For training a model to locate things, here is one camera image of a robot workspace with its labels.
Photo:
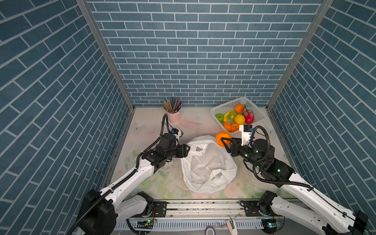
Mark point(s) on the purple tape roll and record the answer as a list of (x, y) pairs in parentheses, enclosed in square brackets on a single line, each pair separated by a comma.
[(209, 230)]

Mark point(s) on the white plastic basket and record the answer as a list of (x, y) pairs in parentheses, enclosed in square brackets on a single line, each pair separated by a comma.
[(230, 106)]

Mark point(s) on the round orange toy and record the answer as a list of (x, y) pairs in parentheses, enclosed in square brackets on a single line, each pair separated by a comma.
[(234, 127)]

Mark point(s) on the coloured pencils bunch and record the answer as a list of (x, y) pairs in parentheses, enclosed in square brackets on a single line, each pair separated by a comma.
[(172, 105)]

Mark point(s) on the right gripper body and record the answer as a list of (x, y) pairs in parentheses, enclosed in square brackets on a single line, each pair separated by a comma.
[(245, 152)]

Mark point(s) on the white plastic bag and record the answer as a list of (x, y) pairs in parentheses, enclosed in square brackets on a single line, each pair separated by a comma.
[(208, 168)]

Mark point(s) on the pink dragon fruit toy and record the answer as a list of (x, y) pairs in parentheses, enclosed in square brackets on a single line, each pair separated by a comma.
[(249, 116)]

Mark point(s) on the orange persimmon toy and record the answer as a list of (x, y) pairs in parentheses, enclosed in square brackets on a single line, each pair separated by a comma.
[(227, 126), (223, 138)]

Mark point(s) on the green pear toy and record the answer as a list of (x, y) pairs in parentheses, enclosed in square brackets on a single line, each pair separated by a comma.
[(231, 115)]

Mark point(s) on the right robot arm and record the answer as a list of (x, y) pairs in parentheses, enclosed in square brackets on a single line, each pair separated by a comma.
[(320, 213)]

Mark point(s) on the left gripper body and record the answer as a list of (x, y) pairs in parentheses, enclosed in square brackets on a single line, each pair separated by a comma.
[(179, 152)]

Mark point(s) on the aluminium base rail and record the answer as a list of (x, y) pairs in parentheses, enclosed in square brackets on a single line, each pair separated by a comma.
[(191, 215)]

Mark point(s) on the pink white clip tool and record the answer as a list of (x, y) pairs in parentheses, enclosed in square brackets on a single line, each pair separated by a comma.
[(231, 225)]

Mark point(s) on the pink pencil cup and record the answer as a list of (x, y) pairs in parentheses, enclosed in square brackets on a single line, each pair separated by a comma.
[(174, 118)]

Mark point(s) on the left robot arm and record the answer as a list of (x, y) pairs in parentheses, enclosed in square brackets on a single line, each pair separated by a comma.
[(102, 210)]

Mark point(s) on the yellow toy banana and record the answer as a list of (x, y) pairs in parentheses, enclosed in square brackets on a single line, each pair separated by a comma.
[(225, 119)]

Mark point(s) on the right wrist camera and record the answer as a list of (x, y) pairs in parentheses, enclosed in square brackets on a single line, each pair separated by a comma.
[(246, 133)]

